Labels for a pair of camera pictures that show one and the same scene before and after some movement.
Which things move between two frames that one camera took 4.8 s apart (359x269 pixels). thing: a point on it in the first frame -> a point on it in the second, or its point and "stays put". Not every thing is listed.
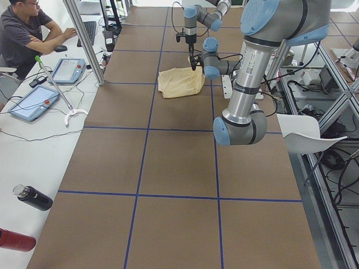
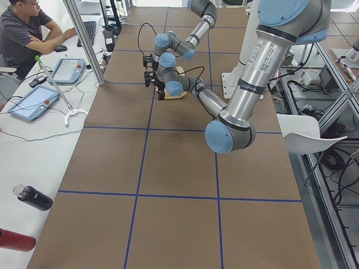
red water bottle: (16, 241) stays put
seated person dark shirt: (27, 33) stays put
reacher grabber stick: (71, 111) stays put
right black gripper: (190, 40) -> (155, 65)
